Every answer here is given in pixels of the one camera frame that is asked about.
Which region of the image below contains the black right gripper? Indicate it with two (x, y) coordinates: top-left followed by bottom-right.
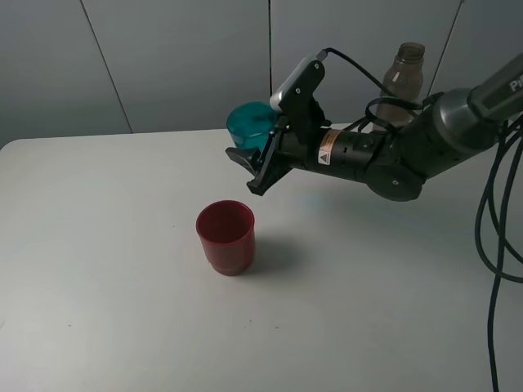
(226, 100), (331, 195)

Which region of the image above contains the teal translucent plastic cup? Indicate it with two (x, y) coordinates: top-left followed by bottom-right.
(226, 102), (277, 152)

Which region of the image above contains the brown translucent plastic bottle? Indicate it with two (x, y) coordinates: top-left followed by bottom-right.
(376, 42), (425, 127)

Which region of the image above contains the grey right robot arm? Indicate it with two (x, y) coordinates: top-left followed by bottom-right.
(226, 51), (522, 202)

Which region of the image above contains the red plastic cup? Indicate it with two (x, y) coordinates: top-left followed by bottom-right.
(195, 200), (255, 276)

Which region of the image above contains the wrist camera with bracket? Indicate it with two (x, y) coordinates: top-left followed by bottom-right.
(270, 50), (327, 145)

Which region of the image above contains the black looping cable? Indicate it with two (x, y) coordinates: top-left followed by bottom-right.
(326, 47), (523, 392)

